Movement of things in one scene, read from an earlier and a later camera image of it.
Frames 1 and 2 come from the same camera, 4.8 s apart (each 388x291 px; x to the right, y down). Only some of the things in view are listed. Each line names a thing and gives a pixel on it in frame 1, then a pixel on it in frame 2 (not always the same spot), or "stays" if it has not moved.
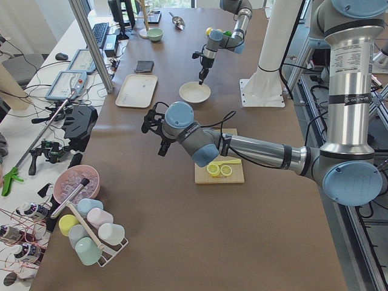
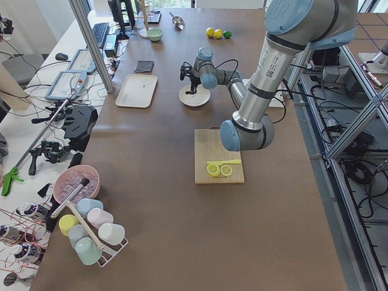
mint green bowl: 155,34 stays
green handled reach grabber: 12,176 stays
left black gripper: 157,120 -> 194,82
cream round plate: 194,93 stays
